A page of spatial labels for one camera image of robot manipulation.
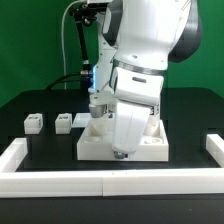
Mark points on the white square tabletop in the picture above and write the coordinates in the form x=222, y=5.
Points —
x=95, y=143

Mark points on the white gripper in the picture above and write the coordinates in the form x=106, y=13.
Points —
x=134, y=93

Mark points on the white U-shaped obstacle fence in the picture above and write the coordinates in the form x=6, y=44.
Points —
x=15, y=184

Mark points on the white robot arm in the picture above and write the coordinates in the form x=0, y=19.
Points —
x=147, y=35

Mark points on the white sheet with fiducial markers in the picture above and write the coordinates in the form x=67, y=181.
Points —
x=81, y=120

